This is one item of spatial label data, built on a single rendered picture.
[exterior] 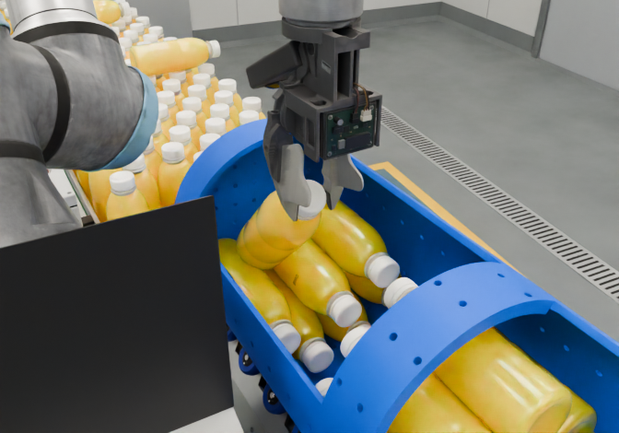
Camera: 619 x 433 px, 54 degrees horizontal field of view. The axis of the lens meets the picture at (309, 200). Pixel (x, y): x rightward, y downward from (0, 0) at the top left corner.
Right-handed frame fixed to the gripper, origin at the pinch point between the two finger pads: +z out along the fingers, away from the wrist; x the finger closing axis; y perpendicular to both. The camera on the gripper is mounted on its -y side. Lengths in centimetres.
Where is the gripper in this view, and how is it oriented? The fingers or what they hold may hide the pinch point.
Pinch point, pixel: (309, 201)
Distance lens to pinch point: 65.6
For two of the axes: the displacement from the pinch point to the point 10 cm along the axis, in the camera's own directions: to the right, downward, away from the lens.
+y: 5.1, 4.4, -7.4
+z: 0.0, 8.6, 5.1
